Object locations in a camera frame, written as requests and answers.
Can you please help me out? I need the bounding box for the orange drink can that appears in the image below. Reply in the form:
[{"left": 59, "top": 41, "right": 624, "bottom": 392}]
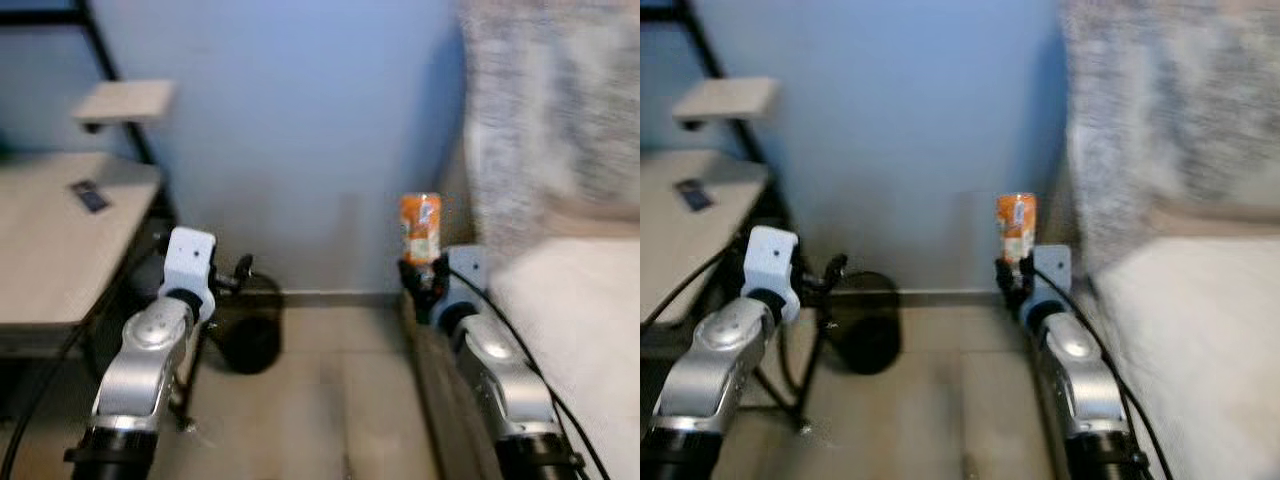
[
  {"left": 996, "top": 192, "right": 1038, "bottom": 266},
  {"left": 399, "top": 192, "right": 443, "bottom": 266}
]

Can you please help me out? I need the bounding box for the white quilted mattress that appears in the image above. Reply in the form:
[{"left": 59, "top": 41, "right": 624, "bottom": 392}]
[
  {"left": 1085, "top": 235, "right": 1280, "bottom": 480},
  {"left": 485, "top": 235, "right": 641, "bottom": 480}
]

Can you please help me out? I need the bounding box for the small light wooden shelf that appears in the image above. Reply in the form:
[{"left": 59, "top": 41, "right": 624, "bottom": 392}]
[
  {"left": 72, "top": 80, "right": 177, "bottom": 134},
  {"left": 672, "top": 76, "right": 781, "bottom": 131}
]

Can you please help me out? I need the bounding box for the black metal desk frame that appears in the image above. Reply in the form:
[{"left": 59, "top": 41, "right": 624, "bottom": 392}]
[
  {"left": 0, "top": 0, "right": 216, "bottom": 433},
  {"left": 640, "top": 0, "right": 831, "bottom": 433}
]

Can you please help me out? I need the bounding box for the light wooden desk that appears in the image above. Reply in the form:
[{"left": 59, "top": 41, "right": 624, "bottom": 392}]
[
  {"left": 0, "top": 150, "right": 166, "bottom": 356},
  {"left": 640, "top": 148, "right": 771, "bottom": 361}
]

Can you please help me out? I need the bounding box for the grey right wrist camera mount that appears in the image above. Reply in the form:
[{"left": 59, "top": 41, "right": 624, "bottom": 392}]
[
  {"left": 1032, "top": 243, "right": 1073, "bottom": 301},
  {"left": 445, "top": 245, "right": 489, "bottom": 303}
]

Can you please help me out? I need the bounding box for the grey bed base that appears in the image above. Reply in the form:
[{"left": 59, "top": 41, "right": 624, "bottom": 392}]
[{"left": 403, "top": 290, "right": 501, "bottom": 480}]

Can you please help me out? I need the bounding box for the black round bin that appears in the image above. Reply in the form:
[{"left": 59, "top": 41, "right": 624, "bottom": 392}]
[
  {"left": 815, "top": 270, "right": 901, "bottom": 378},
  {"left": 205, "top": 270, "right": 286, "bottom": 376}
]

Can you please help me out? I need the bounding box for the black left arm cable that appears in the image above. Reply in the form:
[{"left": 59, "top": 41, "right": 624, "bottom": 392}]
[
  {"left": 640, "top": 243, "right": 749, "bottom": 329},
  {"left": 0, "top": 240, "right": 171, "bottom": 480}
]

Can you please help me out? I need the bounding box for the large grey patterned text pillow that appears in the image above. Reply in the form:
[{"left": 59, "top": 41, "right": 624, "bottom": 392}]
[
  {"left": 458, "top": 0, "right": 641, "bottom": 261},
  {"left": 1058, "top": 0, "right": 1280, "bottom": 276}
]

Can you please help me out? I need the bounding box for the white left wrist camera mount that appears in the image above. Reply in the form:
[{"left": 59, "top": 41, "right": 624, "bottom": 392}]
[
  {"left": 742, "top": 225, "right": 803, "bottom": 323},
  {"left": 160, "top": 227, "right": 218, "bottom": 321}
]

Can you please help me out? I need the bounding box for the dark phone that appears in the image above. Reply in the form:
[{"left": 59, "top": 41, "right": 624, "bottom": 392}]
[
  {"left": 674, "top": 178, "right": 716, "bottom": 213},
  {"left": 68, "top": 180, "right": 111, "bottom": 214}
]

